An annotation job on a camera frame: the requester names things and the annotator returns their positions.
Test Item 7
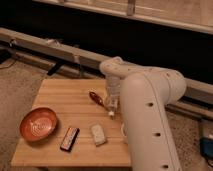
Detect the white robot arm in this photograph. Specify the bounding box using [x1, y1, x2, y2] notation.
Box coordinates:
[99, 57, 186, 171]

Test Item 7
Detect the black remote control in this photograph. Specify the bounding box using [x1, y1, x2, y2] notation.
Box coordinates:
[60, 127, 80, 152]

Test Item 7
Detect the pale yellow sponge block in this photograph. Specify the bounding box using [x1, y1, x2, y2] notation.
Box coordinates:
[90, 124, 107, 146]

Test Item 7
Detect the blue object at right edge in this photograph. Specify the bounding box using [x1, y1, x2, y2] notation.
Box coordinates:
[200, 137, 213, 159]

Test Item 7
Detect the dark red bottle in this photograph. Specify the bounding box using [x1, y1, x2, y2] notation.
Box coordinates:
[89, 91, 104, 106]

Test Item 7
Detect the orange ceramic bowl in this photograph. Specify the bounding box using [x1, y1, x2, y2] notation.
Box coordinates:
[19, 107, 58, 142]

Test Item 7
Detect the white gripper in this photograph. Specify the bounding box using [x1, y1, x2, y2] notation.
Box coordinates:
[105, 75, 120, 119]

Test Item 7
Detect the wooden table board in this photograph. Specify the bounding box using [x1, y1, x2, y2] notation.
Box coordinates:
[11, 79, 130, 167]

